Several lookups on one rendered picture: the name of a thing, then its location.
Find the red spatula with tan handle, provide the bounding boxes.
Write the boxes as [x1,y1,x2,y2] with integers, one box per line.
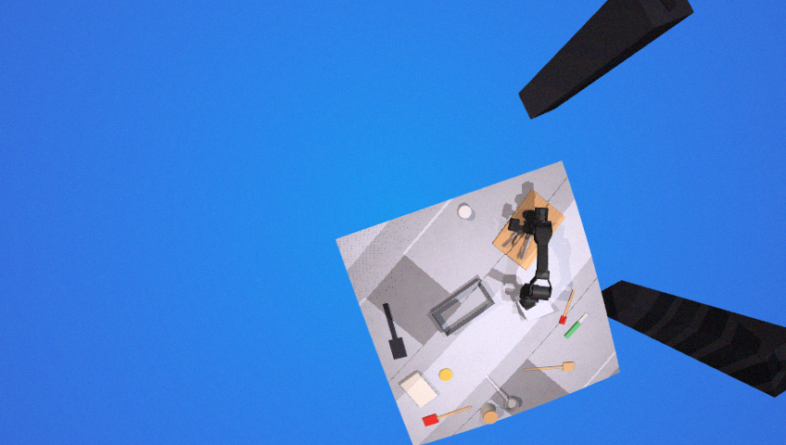
[423,406,471,426]

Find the light brown wooden board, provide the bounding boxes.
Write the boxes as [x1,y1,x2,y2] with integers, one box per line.
[492,189,565,270]

